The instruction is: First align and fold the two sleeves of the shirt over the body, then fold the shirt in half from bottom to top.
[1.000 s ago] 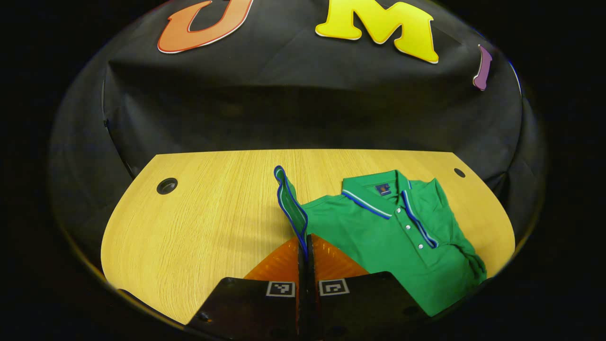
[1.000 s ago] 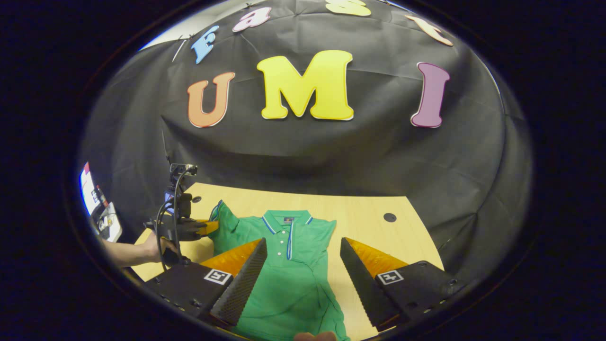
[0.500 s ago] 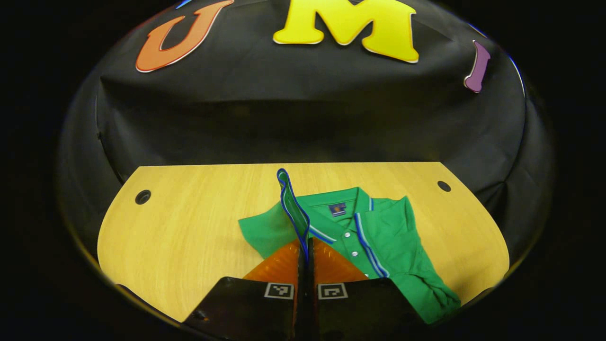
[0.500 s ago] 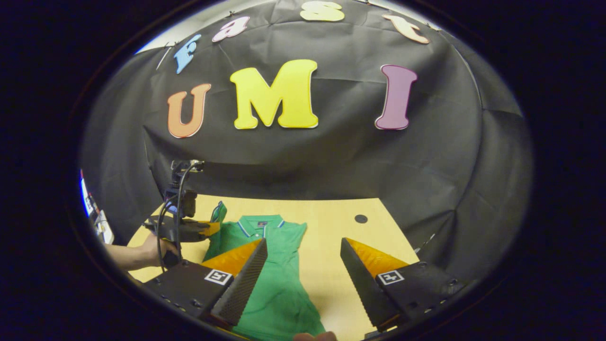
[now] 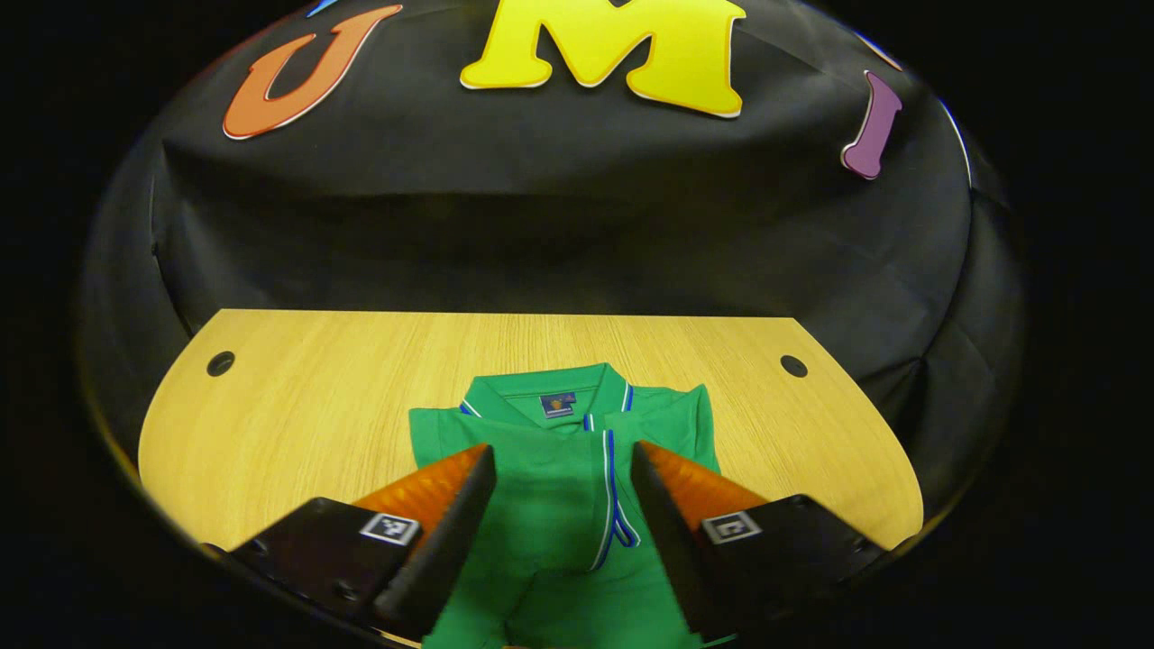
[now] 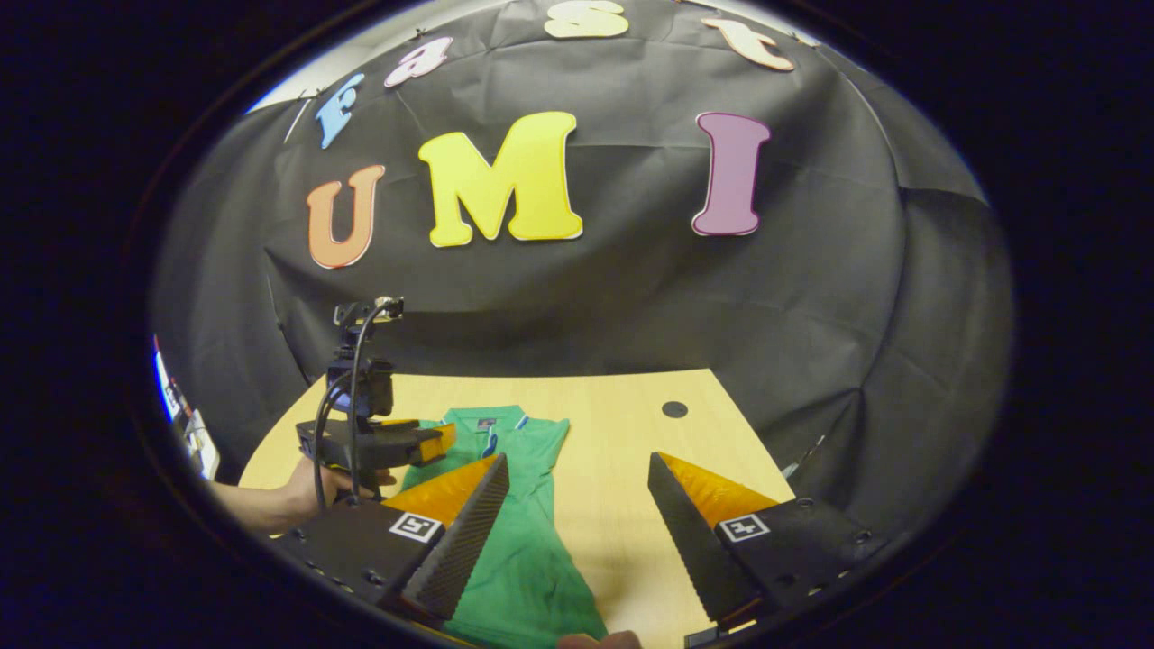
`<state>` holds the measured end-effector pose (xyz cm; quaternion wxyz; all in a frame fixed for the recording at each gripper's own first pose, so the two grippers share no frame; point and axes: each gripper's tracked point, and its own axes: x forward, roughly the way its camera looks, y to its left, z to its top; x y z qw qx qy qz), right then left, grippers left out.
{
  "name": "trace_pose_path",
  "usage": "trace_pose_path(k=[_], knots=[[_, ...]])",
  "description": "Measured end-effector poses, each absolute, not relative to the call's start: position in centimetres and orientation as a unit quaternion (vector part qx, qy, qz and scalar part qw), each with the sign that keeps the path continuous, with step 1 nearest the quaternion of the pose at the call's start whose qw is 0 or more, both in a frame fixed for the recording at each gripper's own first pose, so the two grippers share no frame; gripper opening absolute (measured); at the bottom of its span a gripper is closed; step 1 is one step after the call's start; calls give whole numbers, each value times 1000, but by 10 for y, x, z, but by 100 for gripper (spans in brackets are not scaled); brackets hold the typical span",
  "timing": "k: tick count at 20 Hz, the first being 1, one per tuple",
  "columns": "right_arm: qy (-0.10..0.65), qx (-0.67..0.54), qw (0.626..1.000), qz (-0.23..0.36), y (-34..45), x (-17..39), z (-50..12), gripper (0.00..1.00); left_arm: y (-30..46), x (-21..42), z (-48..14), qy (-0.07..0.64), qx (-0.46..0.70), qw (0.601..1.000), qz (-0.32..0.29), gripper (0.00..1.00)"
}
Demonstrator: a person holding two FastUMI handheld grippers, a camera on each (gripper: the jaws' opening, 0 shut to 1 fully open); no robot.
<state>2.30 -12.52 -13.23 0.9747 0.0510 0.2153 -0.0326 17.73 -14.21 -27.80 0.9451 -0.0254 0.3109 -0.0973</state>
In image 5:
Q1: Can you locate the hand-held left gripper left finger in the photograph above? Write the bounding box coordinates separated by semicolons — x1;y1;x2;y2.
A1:
227;443;498;642

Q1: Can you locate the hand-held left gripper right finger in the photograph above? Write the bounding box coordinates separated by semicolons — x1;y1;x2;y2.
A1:
630;441;887;644

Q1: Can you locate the green T-shirt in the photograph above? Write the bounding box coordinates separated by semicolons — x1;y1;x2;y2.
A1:
408;362;736;649

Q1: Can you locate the black backdrop cloth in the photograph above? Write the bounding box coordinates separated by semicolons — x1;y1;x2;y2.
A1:
77;0;1029;542

